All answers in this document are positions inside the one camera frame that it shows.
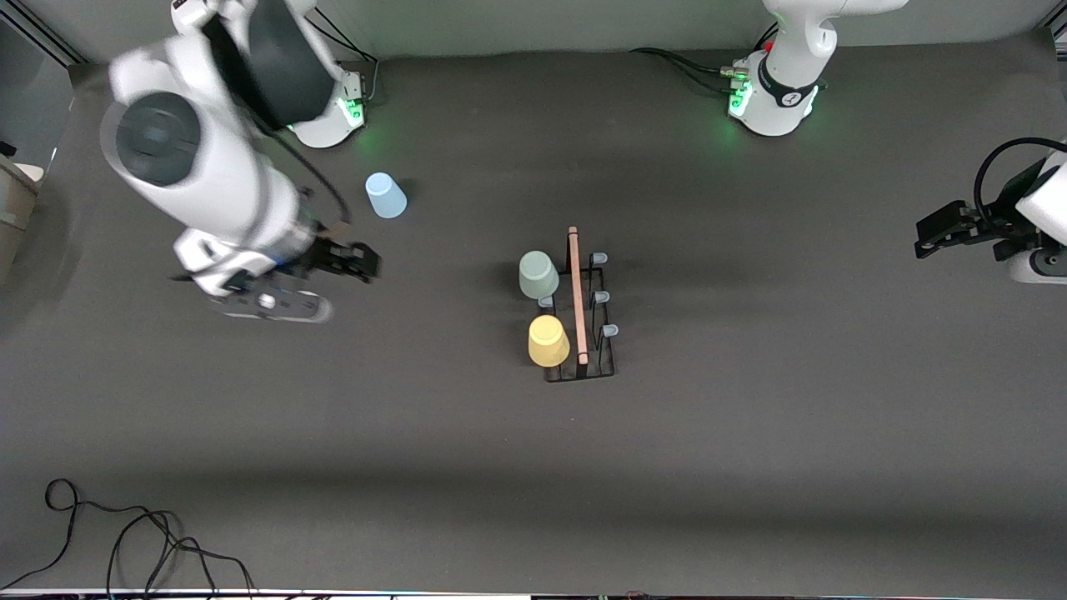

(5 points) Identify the pale green plastic cup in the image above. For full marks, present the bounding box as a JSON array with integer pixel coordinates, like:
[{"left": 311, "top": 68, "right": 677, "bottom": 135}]
[{"left": 518, "top": 251, "right": 561, "bottom": 300}]

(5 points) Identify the yellow plastic cup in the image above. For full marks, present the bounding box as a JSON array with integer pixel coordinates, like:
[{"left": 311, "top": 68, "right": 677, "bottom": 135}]
[{"left": 528, "top": 314, "right": 571, "bottom": 368}]

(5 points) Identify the black wire cup holder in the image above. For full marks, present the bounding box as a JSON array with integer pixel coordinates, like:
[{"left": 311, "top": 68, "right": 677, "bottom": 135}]
[{"left": 539, "top": 226, "right": 620, "bottom": 383}]

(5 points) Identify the light blue plastic cup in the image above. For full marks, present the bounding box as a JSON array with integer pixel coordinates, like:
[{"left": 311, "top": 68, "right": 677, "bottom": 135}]
[{"left": 365, "top": 172, "right": 408, "bottom": 220}]

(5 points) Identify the beige box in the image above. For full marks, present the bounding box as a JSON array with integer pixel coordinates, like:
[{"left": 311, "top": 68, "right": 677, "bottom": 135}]
[{"left": 0, "top": 157, "right": 44, "bottom": 280}]

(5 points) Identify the dark grey table mat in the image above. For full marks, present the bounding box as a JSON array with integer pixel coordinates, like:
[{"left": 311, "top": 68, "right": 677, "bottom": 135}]
[{"left": 0, "top": 29, "right": 1067, "bottom": 598}]

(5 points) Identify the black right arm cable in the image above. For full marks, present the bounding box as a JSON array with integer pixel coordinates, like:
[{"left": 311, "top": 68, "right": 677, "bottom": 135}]
[{"left": 267, "top": 125, "right": 351, "bottom": 228}]

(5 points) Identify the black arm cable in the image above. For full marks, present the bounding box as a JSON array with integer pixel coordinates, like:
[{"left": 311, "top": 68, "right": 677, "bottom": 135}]
[
  {"left": 267, "top": 125, "right": 351, "bottom": 228},
  {"left": 974, "top": 137, "right": 1067, "bottom": 243}
]

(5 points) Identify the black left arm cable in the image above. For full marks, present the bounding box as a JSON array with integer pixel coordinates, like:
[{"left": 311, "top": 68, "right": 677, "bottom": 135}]
[{"left": 974, "top": 137, "right": 1067, "bottom": 243}]

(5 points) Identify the black looped table cable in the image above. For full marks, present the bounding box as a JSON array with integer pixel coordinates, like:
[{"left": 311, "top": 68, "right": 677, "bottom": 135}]
[{"left": 0, "top": 478, "right": 180, "bottom": 591}]

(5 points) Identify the black tangled table cable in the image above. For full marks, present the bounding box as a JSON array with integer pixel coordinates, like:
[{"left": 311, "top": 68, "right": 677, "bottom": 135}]
[{"left": 107, "top": 510, "right": 255, "bottom": 600}]

